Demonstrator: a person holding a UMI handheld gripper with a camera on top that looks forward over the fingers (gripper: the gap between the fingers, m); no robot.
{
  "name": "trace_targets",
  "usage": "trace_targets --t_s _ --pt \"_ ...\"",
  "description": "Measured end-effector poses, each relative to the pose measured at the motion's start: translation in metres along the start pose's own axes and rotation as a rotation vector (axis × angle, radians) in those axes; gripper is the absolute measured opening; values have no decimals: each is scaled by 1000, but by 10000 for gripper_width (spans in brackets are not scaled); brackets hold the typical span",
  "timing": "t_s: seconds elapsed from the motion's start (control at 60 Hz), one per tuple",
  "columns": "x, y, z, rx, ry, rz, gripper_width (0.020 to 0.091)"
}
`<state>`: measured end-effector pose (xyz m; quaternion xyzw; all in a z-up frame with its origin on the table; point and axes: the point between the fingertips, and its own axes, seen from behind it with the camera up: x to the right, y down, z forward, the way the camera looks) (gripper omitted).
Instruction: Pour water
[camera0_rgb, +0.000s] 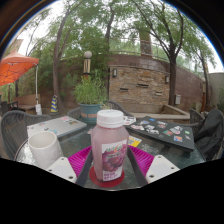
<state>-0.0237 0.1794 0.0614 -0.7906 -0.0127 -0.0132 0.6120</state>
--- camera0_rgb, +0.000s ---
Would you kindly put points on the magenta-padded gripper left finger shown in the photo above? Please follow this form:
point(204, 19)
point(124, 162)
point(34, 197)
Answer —
point(80, 160)

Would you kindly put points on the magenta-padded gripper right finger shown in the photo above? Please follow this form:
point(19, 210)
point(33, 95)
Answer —
point(143, 160)

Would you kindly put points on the pink juice bottle white cap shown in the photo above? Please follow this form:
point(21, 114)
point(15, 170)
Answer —
point(110, 143)

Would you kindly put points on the yellow card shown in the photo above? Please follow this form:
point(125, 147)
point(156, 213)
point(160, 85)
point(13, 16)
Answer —
point(135, 141)

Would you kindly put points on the black laptop with stickers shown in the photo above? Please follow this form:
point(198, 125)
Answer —
point(163, 133)

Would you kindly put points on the flat round red coaster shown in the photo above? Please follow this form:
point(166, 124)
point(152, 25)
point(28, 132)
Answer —
point(106, 184)

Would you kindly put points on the white textured cup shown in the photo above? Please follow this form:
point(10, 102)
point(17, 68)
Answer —
point(45, 153)

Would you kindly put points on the silver laptop with stickers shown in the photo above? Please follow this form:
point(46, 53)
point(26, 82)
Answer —
point(60, 126)

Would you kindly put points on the white sticker sheet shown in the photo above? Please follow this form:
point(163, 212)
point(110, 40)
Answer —
point(130, 120)

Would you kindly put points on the potted green plant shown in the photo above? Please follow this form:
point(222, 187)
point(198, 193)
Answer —
point(90, 100)

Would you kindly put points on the blue yellow striped bollard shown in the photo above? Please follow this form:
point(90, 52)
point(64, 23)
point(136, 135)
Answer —
point(54, 104)

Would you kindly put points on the black jacket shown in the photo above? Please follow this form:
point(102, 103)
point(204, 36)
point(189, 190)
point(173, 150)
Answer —
point(211, 133)

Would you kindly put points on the orange canopy tent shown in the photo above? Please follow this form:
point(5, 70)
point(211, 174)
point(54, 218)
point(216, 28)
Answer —
point(15, 68)

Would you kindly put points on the grey wall box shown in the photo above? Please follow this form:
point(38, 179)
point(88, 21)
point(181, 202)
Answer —
point(178, 99)

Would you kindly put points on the wall lantern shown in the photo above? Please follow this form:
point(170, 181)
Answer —
point(114, 72)
point(167, 79)

